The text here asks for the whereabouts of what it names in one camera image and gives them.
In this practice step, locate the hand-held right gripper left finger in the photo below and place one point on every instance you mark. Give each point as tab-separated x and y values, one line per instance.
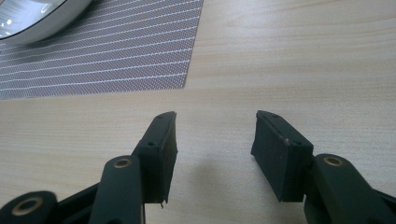
158	149

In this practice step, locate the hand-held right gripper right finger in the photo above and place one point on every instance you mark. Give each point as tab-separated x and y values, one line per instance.
280	155

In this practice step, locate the grey striped placemat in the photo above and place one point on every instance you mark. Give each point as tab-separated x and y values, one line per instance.
118	49

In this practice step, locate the white plate with dark rim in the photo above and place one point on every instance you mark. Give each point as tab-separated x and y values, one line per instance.
34	21

